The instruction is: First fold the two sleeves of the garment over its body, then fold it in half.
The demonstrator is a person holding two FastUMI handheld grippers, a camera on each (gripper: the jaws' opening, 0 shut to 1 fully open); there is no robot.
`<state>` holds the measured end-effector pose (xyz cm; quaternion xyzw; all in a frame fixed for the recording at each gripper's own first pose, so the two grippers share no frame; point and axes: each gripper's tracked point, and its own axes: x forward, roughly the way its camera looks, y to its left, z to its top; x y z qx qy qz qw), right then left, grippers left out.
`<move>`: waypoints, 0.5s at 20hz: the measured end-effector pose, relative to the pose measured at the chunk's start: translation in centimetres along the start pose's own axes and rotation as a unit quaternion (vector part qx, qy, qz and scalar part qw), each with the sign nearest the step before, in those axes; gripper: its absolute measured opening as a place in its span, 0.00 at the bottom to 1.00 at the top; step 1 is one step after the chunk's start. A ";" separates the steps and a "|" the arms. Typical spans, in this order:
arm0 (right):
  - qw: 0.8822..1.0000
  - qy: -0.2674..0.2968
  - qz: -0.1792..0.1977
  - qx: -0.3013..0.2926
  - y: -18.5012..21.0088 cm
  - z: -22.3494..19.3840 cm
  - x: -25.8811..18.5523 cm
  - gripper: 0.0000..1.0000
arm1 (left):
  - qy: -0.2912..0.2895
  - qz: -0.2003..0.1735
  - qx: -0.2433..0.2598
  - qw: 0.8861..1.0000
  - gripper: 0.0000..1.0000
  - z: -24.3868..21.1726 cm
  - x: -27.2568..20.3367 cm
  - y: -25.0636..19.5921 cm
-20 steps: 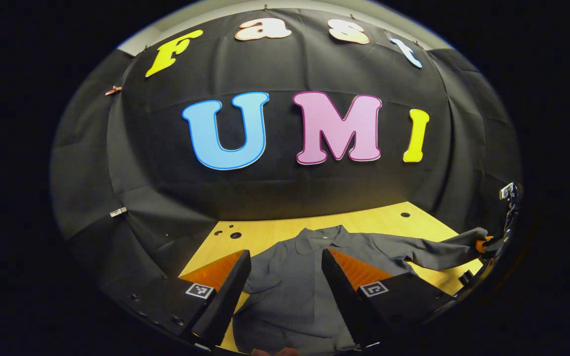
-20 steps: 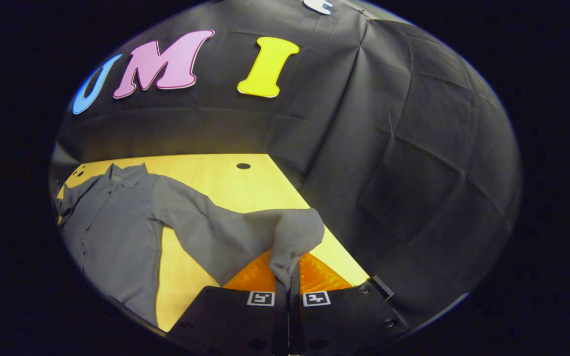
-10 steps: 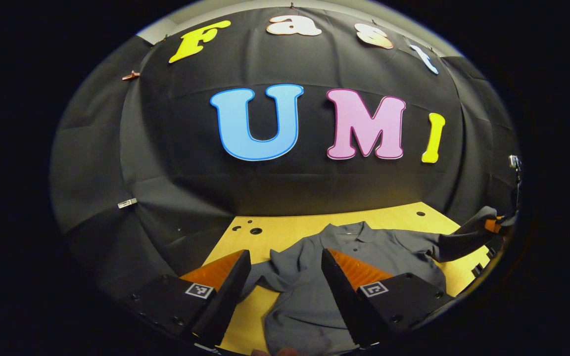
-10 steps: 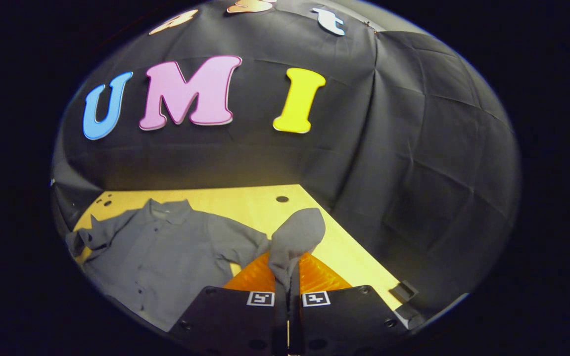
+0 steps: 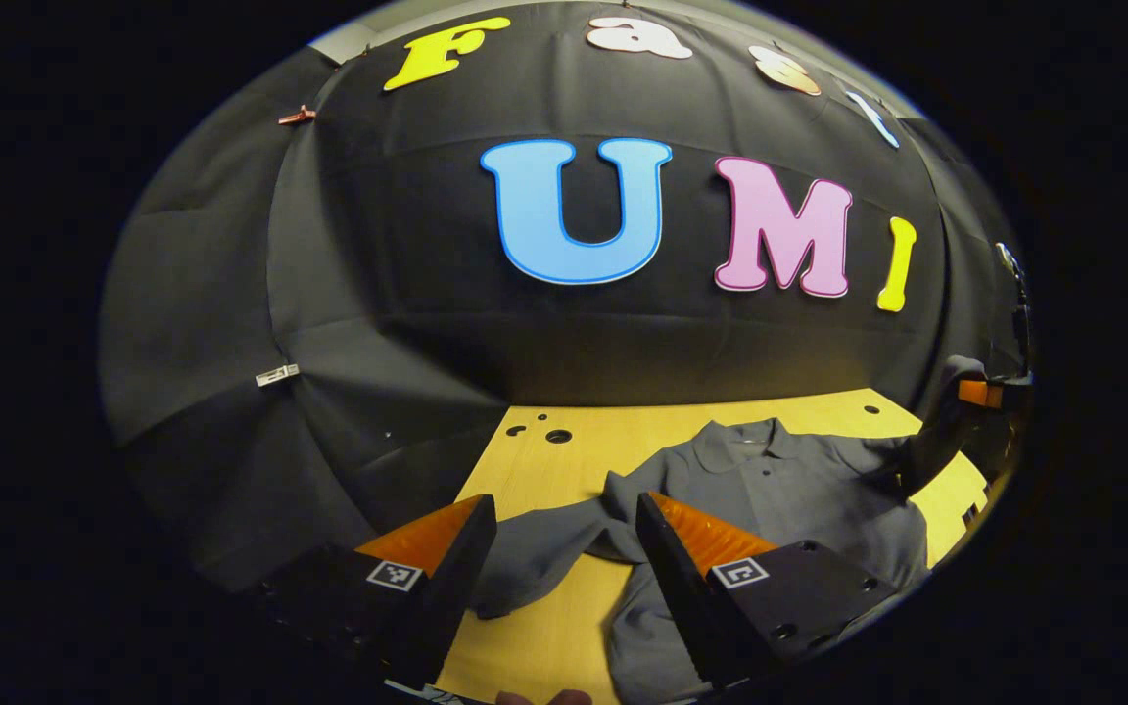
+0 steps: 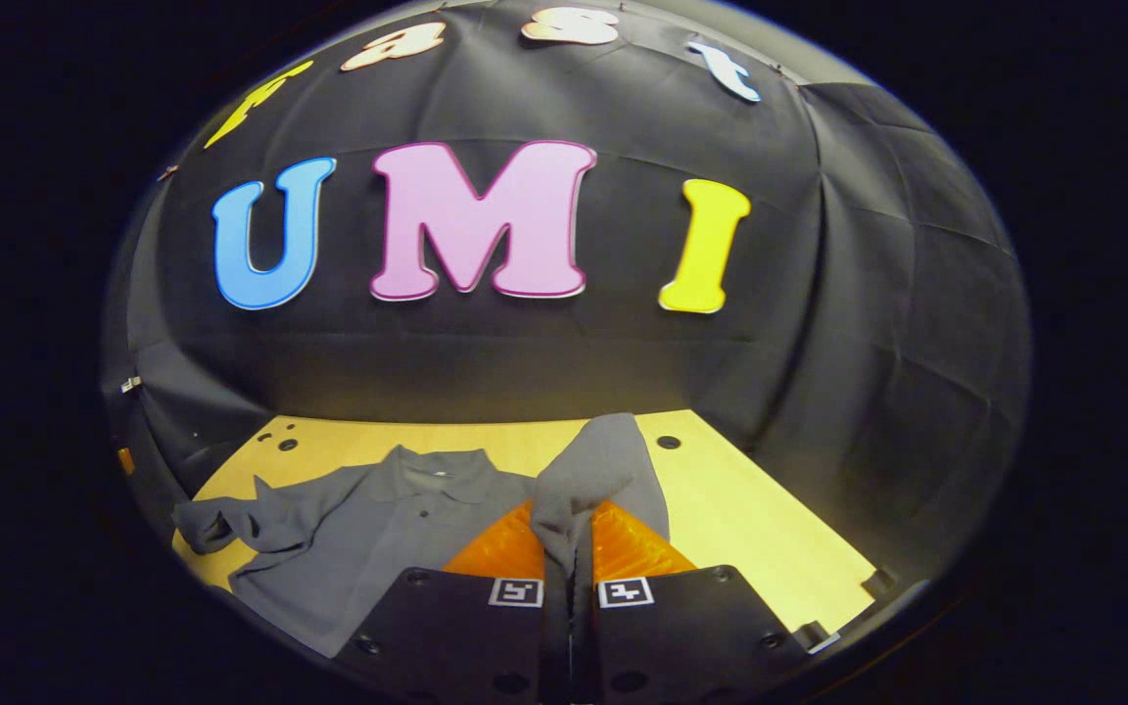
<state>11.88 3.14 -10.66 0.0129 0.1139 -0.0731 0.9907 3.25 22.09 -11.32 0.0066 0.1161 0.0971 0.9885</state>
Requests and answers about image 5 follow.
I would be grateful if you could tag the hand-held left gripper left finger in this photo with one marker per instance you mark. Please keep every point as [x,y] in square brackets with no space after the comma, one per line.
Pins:
[451,587]

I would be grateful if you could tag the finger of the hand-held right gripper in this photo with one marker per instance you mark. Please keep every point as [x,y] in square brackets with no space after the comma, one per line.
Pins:
[981,394]

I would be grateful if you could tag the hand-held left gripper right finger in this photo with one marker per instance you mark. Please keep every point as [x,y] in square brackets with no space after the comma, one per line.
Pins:
[677,587]

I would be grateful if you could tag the grey polo shirt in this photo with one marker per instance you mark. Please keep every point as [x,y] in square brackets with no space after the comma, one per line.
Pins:
[799,490]

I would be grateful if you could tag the small white clip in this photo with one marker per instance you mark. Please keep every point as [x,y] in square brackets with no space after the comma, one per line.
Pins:
[277,375]

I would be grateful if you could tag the black backdrop cloth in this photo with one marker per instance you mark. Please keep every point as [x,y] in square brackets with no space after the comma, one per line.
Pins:
[427,294]

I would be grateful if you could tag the small copper clip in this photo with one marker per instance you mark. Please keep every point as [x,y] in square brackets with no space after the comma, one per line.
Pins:
[297,116]

